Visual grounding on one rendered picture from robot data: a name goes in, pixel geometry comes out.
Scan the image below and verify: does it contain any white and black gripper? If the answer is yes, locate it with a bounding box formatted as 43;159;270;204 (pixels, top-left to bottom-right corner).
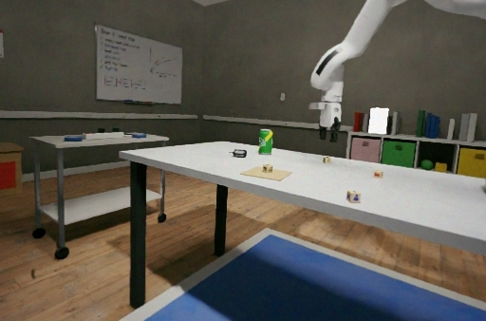
319;103;342;142

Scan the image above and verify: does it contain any tan square mat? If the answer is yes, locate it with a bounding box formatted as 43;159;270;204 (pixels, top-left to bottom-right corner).
240;166;292;181

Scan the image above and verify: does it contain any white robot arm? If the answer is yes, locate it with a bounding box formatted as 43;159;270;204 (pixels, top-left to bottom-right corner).
308;0;486;109

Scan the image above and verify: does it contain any green and yellow drink can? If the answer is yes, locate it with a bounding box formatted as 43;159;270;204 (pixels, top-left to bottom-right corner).
258;129;273;155

